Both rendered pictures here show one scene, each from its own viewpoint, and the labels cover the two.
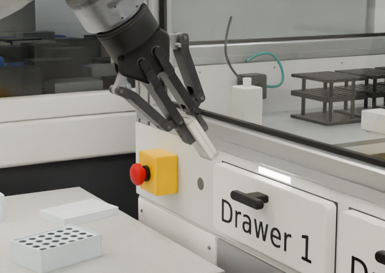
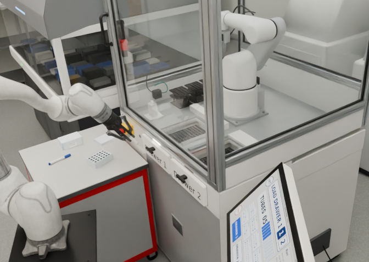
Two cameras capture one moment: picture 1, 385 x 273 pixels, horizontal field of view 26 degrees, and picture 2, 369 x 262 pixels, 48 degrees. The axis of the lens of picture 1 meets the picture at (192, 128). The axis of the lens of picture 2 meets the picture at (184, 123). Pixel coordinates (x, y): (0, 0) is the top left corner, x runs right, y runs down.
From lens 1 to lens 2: 107 cm
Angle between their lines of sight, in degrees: 18
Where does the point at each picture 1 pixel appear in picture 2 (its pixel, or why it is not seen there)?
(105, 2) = (100, 117)
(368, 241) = (176, 168)
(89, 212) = (108, 139)
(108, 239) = (115, 150)
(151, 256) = (127, 158)
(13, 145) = not seen: hidden behind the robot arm
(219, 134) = (142, 125)
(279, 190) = (157, 148)
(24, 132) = not seen: hidden behind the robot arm
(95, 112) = (108, 95)
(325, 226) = (168, 161)
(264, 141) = (153, 132)
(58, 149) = not seen: hidden behind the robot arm
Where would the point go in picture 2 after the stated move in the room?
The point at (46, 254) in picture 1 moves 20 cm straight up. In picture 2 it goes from (96, 163) to (89, 132)
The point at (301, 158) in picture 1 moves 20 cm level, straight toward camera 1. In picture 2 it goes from (161, 141) to (155, 163)
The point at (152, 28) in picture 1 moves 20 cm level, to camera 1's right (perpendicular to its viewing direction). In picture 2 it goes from (115, 119) to (157, 116)
